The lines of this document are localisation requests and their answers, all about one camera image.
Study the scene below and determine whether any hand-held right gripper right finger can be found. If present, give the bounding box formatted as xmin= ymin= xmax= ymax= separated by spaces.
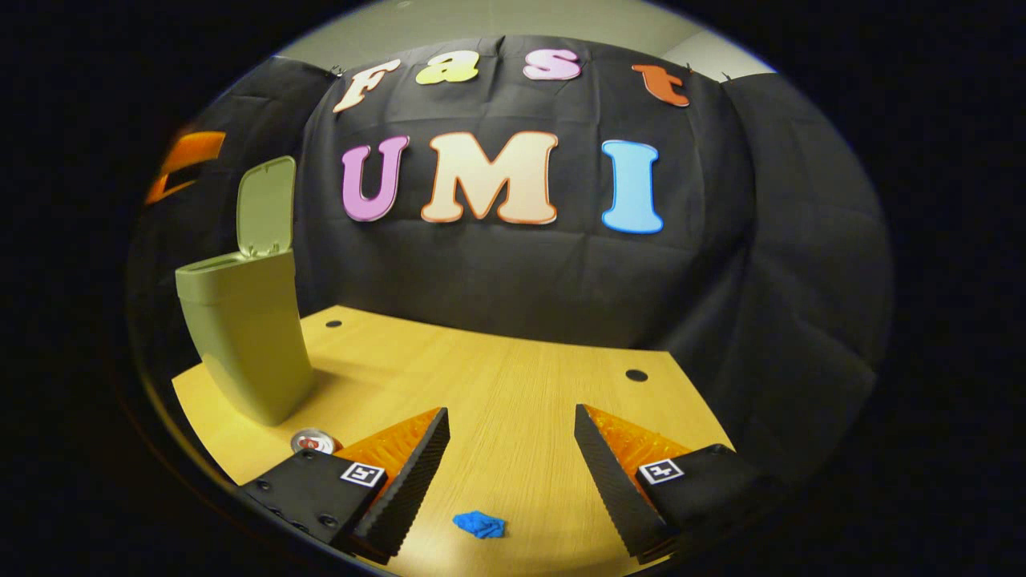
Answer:
xmin=574 ymin=405 xmax=790 ymax=562

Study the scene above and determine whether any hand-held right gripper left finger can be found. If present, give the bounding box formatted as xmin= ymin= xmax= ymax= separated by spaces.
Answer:
xmin=240 ymin=407 xmax=451 ymax=566

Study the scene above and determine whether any blue paper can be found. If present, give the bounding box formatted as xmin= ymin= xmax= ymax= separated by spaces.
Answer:
xmin=453 ymin=510 xmax=507 ymax=540

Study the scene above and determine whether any red pop can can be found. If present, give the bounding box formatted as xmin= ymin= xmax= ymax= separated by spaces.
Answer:
xmin=290 ymin=428 xmax=345 ymax=457

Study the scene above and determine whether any green desktop garbage bin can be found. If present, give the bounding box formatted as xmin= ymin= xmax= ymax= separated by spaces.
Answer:
xmin=175 ymin=155 xmax=315 ymax=426

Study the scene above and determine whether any wooden desktop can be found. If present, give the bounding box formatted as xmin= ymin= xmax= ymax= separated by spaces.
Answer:
xmin=171 ymin=305 xmax=734 ymax=577

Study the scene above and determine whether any black backdrop cloth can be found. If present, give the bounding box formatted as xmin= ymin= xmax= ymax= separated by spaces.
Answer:
xmin=128 ymin=36 xmax=895 ymax=498

